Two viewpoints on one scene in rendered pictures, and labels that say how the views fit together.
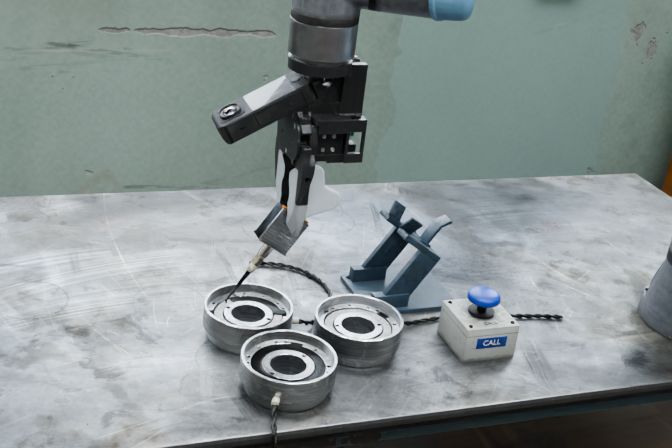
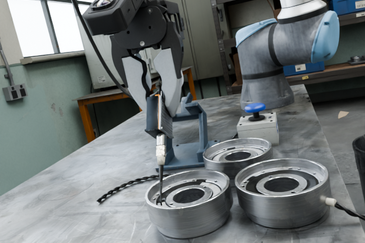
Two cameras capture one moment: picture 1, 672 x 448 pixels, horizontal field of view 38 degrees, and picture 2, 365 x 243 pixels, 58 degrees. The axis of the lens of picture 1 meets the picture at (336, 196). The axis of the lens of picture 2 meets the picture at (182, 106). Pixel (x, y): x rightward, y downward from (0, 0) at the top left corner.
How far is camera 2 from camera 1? 0.93 m
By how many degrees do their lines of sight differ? 48
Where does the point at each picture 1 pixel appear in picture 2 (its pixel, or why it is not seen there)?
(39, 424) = not seen: outside the picture
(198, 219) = (6, 219)
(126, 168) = not seen: outside the picture
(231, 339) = (219, 211)
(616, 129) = (65, 148)
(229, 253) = (71, 210)
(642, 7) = (50, 97)
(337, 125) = (171, 5)
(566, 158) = not seen: hidden behind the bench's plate
